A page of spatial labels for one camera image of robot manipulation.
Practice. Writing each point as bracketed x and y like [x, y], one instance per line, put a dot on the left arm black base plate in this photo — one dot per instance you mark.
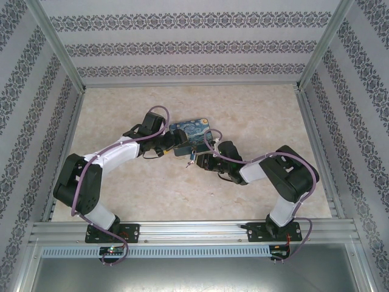
[133, 232]

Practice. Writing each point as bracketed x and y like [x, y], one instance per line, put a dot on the aluminium table side rail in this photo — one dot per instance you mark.
[73, 127]
[311, 127]

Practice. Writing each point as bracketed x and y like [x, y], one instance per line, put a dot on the starry night tin box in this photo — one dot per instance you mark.
[197, 127]

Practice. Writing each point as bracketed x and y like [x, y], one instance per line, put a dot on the small blue padlock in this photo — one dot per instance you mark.
[193, 155]

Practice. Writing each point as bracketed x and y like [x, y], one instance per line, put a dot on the grey metal sheet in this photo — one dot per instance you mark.
[194, 273]

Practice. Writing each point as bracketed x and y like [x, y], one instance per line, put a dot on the aluminium frame post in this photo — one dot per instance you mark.
[325, 42]
[57, 42]

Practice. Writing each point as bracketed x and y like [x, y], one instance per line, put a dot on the aluminium mounting rail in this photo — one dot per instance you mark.
[194, 232]

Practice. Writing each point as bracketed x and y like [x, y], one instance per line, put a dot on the small metal key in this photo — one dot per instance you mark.
[188, 165]

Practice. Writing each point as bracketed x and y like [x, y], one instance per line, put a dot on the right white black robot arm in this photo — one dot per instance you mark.
[250, 173]

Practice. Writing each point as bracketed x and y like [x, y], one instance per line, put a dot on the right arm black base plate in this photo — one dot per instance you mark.
[255, 232]

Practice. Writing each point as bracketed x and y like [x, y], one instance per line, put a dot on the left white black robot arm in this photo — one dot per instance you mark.
[115, 155]

